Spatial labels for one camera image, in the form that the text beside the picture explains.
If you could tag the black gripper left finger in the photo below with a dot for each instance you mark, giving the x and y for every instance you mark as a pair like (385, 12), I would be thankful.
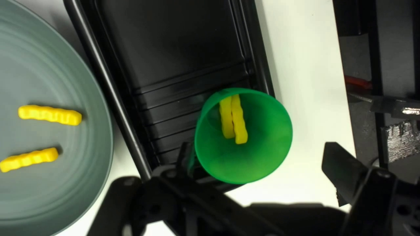
(185, 159)

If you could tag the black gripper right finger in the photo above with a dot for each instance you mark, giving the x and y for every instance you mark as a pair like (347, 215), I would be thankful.
(345, 172)

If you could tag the yellow toy fry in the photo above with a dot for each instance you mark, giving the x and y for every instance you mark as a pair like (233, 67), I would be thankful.
(50, 114)
(226, 118)
(28, 159)
(239, 122)

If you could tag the green plastic cup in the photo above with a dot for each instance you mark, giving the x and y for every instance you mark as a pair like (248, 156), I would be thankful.
(254, 158)

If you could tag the grey oval plate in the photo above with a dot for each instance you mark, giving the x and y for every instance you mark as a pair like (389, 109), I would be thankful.
(44, 66)

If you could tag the black rectangular tray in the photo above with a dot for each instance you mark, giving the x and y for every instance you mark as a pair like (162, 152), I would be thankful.
(175, 44)

